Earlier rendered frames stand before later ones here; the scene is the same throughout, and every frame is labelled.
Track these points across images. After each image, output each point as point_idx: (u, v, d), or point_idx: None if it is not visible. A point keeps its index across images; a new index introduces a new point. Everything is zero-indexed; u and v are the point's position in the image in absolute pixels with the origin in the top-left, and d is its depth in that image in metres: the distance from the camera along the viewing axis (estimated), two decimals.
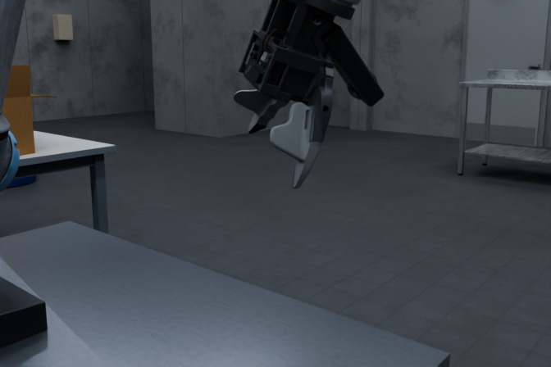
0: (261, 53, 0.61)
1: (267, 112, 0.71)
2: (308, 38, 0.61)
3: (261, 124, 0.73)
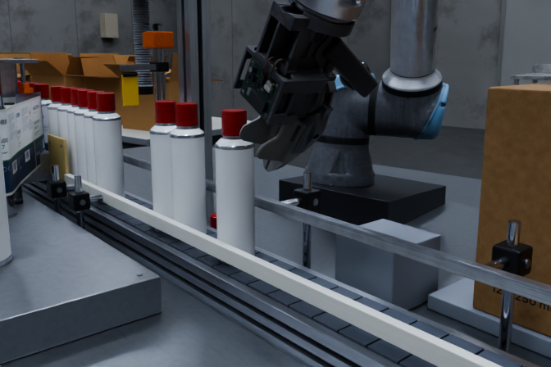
0: (262, 81, 0.57)
1: None
2: (309, 56, 0.58)
3: None
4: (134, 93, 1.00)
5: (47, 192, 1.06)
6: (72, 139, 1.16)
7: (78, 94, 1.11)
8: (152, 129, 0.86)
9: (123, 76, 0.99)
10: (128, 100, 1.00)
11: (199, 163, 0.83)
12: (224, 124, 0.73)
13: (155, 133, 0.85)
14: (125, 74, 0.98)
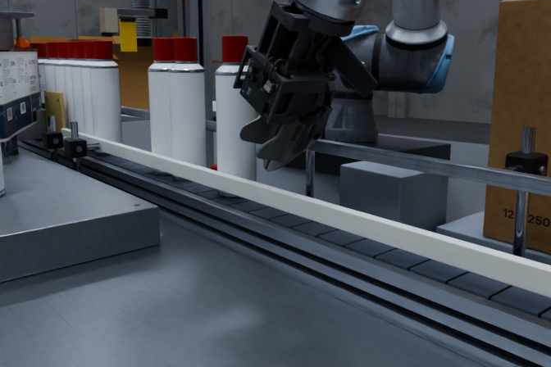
0: (262, 81, 0.57)
1: None
2: (309, 56, 0.58)
3: None
4: (132, 39, 0.98)
5: (43, 142, 1.04)
6: (69, 93, 1.13)
7: (75, 45, 1.08)
8: (151, 66, 0.84)
9: (120, 20, 0.96)
10: (125, 46, 0.97)
11: (199, 99, 0.81)
12: (225, 50, 0.70)
13: (153, 70, 0.83)
14: (122, 19, 0.96)
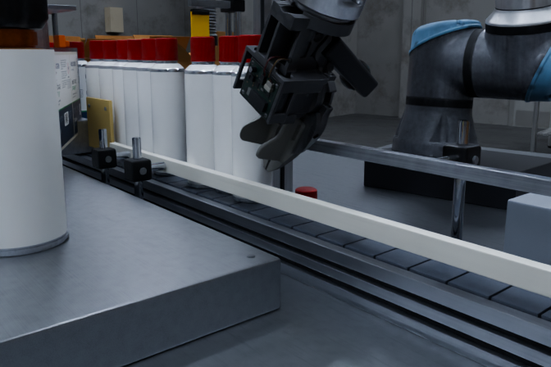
0: (262, 80, 0.57)
1: None
2: (309, 56, 0.58)
3: None
4: None
5: (93, 161, 0.86)
6: (118, 101, 0.96)
7: (128, 43, 0.91)
8: (193, 68, 0.75)
9: (192, 14, 0.79)
10: None
11: None
12: (240, 50, 0.68)
13: (198, 73, 0.74)
14: (194, 11, 0.79)
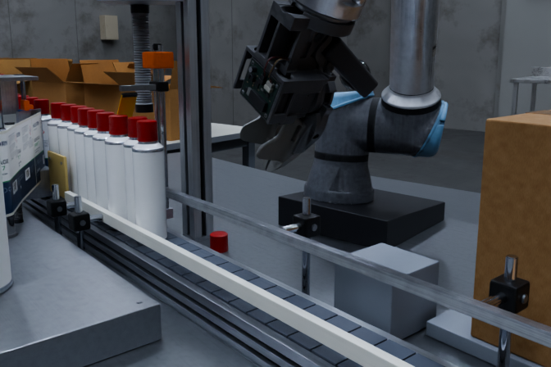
0: (262, 81, 0.57)
1: None
2: (309, 56, 0.58)
3: None
4: (129, 110, 1.02)
5: (47, 210, 1.07)
6: (72, 156, 1.16)
7: (78, 112, 1.11)
8: (111, 140, 0.98)
9: (122, 97, 0.99)
10: None
11: None
12: (138, 132, 0.91)
13: (115, 144, 0.98)
14: (124, 97, 0.99)
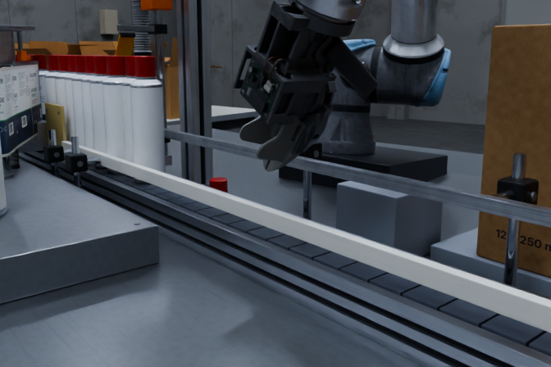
0: (262, 81, 0.57)
1: None
2: (309, 56, 0.58)
3: None
4: (127, 52, 1.00)
5: (44, 156, 1.05)
6: (70, 106, 1.15)
7: (75, 59, 1.10)
8: (108, 80, 0.97)
9: (120, 37, 0.97)
10: None
11: None
12: (136, 67, 0.90)
13: (113, 83, 0.96)
14: (122, 36, 0.97)
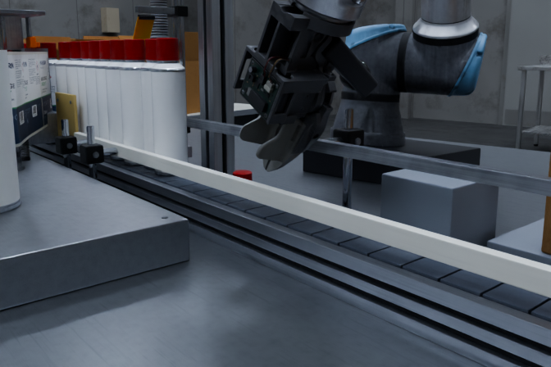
0: (262, 81, 0.57)
1: None
2: (309, 56, 0.58)
3: None
4: (145, 36, 0.94)
5: (56, 147, 0.98)
6: (82, 96, 1.08)
7: (88, 44, 1.03)
8: (126, 65, 0.90)
9: (138, 19, 0.91)
10: None
11: None
12: (157, 50, 0.83)
13: (131, 69, 0.90)
14: (141, 18, 0.91)
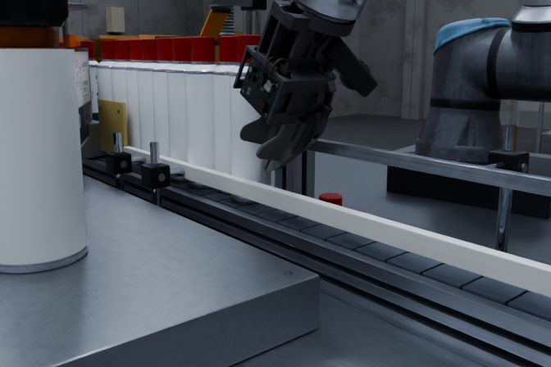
0: (262, 80, 0.57)
1: None
2: (309, 56, 0.58)
3: None
4: (216, 30, 0.78)
5: (107, 166, 0.83)
6: (132, 103, 0.92)
7: (143, 43, 0.87)
8: (195, 68, 0.75)
9: (211, 12, 0.75)
10: None
11: None
12: (239, 50, 0.68)
13: (202, 73, 0.74)
14: (215, 11, 0.75)
